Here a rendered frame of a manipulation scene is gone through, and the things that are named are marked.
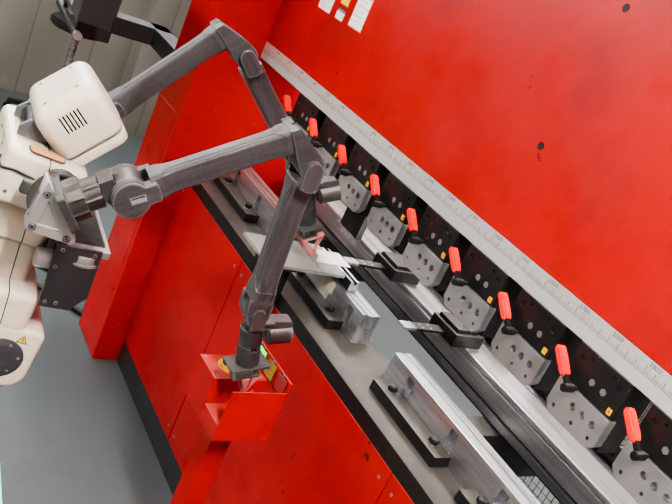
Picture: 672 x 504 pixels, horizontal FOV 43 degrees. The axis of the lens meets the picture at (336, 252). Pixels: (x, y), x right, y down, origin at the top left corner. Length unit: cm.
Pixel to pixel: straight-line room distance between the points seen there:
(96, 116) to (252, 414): 82
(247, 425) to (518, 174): 90
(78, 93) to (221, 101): 135
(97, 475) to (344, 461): 107
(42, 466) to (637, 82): 212
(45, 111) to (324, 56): 116
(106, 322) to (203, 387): 129
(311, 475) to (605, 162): 109
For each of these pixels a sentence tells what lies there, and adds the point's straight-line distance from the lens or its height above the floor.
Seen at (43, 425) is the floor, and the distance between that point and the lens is 312.
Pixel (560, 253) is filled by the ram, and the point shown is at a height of 145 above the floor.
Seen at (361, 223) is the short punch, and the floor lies 115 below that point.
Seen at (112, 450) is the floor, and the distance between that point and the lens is 310.
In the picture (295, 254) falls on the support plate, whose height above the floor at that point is 100.
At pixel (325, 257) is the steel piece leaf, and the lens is 251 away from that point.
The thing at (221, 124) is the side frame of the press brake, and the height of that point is 106.
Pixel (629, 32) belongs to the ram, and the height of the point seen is 191.
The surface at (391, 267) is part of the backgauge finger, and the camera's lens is 261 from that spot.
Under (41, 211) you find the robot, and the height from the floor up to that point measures 116.
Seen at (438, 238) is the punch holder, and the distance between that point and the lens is 213.
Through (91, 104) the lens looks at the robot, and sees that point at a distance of 182.
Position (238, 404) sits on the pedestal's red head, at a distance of 210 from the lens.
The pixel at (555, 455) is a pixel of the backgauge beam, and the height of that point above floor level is 97.
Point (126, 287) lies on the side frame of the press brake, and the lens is 337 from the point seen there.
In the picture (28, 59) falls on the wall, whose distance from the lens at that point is 619.
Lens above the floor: 188
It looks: 20 degrees down
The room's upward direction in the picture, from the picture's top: 25 degrees clockwise
